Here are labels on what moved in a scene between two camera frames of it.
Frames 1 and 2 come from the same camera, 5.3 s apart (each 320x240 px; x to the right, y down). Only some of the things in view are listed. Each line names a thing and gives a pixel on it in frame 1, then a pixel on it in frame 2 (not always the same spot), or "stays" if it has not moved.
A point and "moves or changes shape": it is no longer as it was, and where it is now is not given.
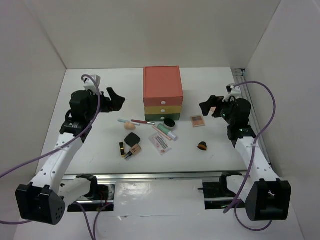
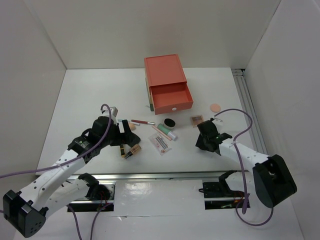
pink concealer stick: x=161 y=132 stays
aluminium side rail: x=244 y=83 stays
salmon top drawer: x=163 y=101 moves or changes shape
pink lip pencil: x=143 y=122 stays
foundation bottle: x=134 y=149 stays
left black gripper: x=115 y=103 -> x=125 y=138
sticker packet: x=160 y=143 stays
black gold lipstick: x=122 y=153 stays
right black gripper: x=214 y=101 -> x=200 y=143
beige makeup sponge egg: x=130 y=126 stays
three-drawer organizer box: x=163 y=93 moves or changes shape
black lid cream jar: x=169 y=123 stays
